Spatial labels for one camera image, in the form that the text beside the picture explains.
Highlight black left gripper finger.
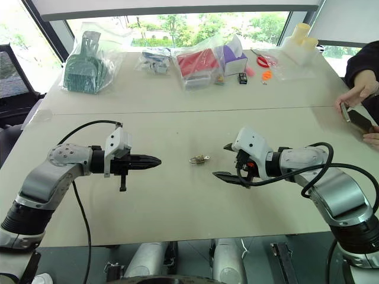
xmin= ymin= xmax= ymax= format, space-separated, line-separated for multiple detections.
xmin=130 ymin=153 xmax=162 ymax=164
xmin=130 ymin=162 xmax=162 ymax=172

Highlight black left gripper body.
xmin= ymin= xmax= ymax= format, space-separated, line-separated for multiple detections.
xmin=110 ymin=149 xmax=134 ymax=192

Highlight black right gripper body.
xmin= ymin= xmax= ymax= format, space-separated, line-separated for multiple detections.
xmin=235 ymin=149 xmax=260 ymax=188

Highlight dark smartphone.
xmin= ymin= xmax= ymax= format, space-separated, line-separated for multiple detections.
xmin=340 ymin=101 xmax=375 ymax=133

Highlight person left hand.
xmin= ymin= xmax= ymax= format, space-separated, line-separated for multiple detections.
xmin=362 ymin=125 xmax=379 ymax=146

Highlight person right hand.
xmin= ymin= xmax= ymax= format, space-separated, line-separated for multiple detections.
xmin=335 ymin=82 xmax=379 ymax=115

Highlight silver rounded robot leg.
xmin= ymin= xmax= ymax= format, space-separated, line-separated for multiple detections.
xmin=123 ymin=242 xmax=164 ymax=279
xmin=211 ymin=237 xmax=247 ymax=284

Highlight purple tissue box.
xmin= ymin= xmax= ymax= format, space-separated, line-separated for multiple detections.
xmin=221 ymin=43 xmax=249 ymax=81

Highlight red box in plastic bag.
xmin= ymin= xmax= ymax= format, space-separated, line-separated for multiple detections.
xmin=175 ymin=47 xmax=221 ymax=91

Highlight clear tape piece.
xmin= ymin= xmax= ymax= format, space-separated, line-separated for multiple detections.
xmin=28 ymin=108 xmax=54 ymax=125

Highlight bag of blue white parts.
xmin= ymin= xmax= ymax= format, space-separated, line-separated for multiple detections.
xmin=136 ymin=46 xmax=173 ymax=76

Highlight clear flat plastic bag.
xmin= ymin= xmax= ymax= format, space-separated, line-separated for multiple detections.
xmin=271 ymin=55 xmax=318 ymax=81

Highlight green dustpan in plastic bag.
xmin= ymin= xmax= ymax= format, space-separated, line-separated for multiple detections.
xmin=60 ymin=29 xmax=121 ymax=96

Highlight bag of yellow cups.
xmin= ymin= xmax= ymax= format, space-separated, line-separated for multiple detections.
xmin=281 ymin=22 xmax=320 ymax=65

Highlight black mesh office chair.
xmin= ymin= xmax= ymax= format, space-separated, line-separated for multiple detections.
xmin=0 ymin=42 xmax=47 ymax=127

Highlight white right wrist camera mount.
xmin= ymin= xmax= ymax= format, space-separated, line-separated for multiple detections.
xmin=232 ymin=127 xmax=275 ymax=180

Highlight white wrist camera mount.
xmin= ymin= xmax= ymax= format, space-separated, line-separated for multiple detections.
xmin=104 ymin=127 xmax=133 ymax=179
xmin=232 ymin=127 xmax=275 ymax=180

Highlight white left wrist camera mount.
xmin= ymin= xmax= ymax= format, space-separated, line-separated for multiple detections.
xmin=104 ymin=127 xmax=133 ymax=179

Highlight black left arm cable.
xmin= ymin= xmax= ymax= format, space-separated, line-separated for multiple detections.
xmin=57 ymin=119 xmax=124 ymax=284

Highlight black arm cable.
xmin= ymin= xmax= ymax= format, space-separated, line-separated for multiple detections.
xmin=236 ymin=142 xmax=379 ymax=199
xmin=57 ymin=119 xmax=124 ymax=284

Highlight red handled scissors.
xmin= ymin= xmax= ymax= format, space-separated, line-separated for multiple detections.
xmin=250 ymin=48 xmax=269 ymax=69

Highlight black metal bracket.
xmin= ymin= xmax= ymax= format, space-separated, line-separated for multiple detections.
xmin=269 ymin=241 xmax=297 ymax=284

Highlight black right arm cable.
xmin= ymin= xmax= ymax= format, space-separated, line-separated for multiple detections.
xmin=236 ymin=142 xmax=379 ymax=199

